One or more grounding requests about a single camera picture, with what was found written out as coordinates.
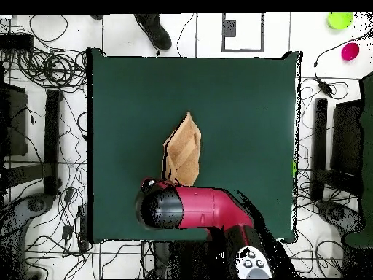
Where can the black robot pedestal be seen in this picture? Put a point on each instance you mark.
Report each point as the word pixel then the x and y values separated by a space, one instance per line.
pixel 180 259

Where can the tan terry towel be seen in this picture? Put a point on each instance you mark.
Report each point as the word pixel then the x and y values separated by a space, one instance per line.
pixel 183 151

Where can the black box device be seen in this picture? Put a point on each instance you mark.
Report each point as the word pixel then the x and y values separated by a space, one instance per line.
pixel 16 41

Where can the lime green bowl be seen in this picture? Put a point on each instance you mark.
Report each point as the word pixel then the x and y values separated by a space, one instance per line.
pixel 340 20

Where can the dark green table cloth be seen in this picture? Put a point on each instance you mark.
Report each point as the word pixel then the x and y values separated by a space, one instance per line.
pixel 131 116

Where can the grey round base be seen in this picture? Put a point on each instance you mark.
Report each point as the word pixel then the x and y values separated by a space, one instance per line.
pixel 335 212
pixel 35 205

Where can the pink bowl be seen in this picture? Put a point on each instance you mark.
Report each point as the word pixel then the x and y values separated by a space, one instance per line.
pixel 350 51

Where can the spare dark green cloth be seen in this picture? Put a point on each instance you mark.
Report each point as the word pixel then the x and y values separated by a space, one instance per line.
pixel 368 145

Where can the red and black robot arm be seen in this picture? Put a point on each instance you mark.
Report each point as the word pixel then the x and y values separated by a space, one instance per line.
pixel 209 207

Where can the person's foot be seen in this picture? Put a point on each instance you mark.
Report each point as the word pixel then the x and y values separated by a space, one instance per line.
pixel 156 32

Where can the grey rectangular floor frame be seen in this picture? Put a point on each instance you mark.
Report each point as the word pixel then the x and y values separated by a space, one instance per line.
pixel 223 35

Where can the black stand bar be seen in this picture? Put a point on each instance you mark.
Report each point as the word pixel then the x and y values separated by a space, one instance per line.
pixel 52 141
pixel 320 147

